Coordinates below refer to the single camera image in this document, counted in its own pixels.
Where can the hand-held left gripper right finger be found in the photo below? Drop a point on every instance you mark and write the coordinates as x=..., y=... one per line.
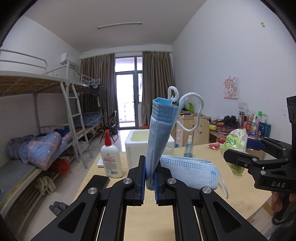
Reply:
x=157, y=187

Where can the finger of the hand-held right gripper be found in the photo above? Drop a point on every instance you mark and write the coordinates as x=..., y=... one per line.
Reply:
x=238, y=157
x=254, y=144

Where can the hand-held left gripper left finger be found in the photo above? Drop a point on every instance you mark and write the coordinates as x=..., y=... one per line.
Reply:
x=142, y=183

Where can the floral tissue packet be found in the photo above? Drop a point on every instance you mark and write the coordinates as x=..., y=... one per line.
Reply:
x=235, y=141

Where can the white foam box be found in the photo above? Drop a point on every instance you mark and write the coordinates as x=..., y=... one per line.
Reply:
x=134, y=150

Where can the blue face mask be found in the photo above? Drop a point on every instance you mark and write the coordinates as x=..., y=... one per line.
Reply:
x=192, y=171
x=157, y=139

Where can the person's right hand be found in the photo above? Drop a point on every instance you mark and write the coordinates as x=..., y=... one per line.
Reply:
x=275, y=204

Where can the row of toiletry bottles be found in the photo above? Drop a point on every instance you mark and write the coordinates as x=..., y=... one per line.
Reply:
x=256, y=127

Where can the red snack packet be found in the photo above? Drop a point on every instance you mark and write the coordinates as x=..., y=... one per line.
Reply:
x=214, y=146
x=220, y=140

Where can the patterned desk cloth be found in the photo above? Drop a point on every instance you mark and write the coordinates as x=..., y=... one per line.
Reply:
x=216, y=134

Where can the black headphones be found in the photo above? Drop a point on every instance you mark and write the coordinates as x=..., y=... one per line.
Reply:
x=230, y=120

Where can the white lotion bottle red pump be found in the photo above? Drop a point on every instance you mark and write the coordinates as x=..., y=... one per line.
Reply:
x=112, y=162

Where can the black smartphone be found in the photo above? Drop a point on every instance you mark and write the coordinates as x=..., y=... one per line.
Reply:
x=99, y=181

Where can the wooden chair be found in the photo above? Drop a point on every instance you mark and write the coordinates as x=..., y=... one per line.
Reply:
x=201, y=132

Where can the clear blue spray bottle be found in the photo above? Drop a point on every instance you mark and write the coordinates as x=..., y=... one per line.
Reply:
x=188, y=150

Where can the wooden drawer cabinet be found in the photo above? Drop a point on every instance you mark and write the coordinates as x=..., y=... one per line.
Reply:
x=182, y=133

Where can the black folding chair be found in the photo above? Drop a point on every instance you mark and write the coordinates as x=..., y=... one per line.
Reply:
x=112, y=126

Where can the green spray bottle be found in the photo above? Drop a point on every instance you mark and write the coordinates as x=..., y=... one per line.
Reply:
x=191, y=108

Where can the red bag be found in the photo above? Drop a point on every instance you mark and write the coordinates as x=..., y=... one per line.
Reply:
x=61, y=165

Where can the glass balcony door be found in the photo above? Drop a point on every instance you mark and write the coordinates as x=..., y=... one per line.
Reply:
x=127, y=97

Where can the grey slipper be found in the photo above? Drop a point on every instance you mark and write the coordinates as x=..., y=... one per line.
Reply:
x=57, y=206

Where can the beige cloth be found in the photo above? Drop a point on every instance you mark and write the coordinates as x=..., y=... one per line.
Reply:
x=45, y=185

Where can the hanging dark clothes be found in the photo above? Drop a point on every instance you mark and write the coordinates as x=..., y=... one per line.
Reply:
x=94, y=91

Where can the blue checked quilt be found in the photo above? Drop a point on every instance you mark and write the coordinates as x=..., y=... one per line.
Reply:
x=44, y=148

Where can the brown curtain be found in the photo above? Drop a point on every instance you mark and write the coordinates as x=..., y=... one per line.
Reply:
x=157, y=76
x=97, y=76

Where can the metal bunk bed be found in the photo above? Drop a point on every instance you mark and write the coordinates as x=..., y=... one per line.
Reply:
x=78, y=78
x=23, y=81

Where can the dark blue blanket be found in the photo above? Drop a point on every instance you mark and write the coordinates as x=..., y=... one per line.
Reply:
x=16, y=146

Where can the white air conditioner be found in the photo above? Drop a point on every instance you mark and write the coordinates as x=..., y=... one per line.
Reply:
x=66, y=58

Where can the white wall socket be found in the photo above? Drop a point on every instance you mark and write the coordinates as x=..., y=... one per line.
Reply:
x=242, y=105

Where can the cartoon wall poster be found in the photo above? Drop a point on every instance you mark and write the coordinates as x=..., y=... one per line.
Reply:
x=230, y=88

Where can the green wall hook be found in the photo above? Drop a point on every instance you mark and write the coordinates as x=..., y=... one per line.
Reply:
x=263, y=24

